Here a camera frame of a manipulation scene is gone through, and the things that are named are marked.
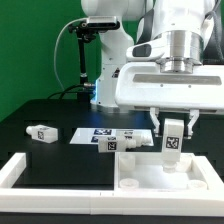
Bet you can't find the grey cable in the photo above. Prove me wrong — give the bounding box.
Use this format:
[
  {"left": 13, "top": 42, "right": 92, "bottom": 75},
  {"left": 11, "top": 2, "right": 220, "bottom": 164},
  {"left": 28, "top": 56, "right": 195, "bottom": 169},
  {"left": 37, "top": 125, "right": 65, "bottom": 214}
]
[{"left": 53, "top": 18, "right": 88, "bottom": 93}]

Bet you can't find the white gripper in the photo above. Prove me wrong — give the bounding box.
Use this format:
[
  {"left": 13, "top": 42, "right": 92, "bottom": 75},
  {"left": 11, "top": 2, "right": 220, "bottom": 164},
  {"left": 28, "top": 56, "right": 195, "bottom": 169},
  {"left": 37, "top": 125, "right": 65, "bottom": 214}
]
[{"left": 115, "top": 62, "right": 224, "bottom": 139}]

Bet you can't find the black camera stand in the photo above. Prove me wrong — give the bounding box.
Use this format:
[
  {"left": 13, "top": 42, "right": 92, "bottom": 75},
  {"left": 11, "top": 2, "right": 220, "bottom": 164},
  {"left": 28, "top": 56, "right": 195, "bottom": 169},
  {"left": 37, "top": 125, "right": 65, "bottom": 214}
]
[{"left": 69, "top": 22, "right": 96, "bottom": 102}]

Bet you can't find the silver camera on stand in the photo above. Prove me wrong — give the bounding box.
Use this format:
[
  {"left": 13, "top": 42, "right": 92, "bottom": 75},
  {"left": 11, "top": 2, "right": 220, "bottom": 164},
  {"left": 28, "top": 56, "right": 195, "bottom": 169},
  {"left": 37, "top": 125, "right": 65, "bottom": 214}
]
[{"left": 86, "top": 16, "right": 119, "bottom": 30}]

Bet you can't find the white U-shaped fence frame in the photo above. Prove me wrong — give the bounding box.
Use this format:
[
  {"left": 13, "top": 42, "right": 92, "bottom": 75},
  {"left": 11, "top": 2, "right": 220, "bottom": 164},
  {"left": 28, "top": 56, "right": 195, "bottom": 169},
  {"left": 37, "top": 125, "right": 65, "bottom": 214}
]
[{"left": 0, "top": 153, "right": 224, "bottom": 217}]

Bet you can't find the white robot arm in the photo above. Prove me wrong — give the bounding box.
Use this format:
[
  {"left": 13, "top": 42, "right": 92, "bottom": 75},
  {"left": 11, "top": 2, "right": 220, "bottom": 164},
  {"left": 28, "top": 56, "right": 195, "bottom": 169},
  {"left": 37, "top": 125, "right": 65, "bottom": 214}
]
[{"left": 81, "top": 0, "right": 224, "bottom": 137}]

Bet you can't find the white tag sheet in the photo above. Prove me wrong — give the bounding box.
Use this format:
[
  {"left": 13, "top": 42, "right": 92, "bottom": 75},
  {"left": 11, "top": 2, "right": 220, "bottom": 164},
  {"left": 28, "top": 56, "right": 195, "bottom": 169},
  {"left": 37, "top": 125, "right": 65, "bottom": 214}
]
[{"left": 70, "top": 128, "right": 152, "bottom": 144}]

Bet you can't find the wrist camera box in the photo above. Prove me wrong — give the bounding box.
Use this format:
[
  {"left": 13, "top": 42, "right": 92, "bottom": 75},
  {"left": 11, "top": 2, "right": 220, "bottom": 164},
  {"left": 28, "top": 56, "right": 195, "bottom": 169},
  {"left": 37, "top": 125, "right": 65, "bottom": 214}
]
[{"left": 126, "top": 42, "right": 163, "bottom": 62}]

